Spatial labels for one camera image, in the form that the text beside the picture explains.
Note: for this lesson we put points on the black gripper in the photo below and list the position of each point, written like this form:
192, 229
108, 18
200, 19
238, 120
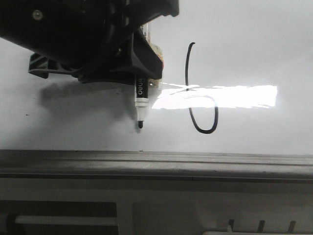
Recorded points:
91, 40

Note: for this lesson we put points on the black and white whiteboard marker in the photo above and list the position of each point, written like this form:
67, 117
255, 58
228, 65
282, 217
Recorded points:
141, 98

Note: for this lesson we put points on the white whiteboard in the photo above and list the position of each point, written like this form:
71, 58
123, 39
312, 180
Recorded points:
237, 78

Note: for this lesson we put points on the grey aluminium whiteboard frame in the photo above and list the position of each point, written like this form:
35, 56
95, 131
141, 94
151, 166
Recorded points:
157, 164

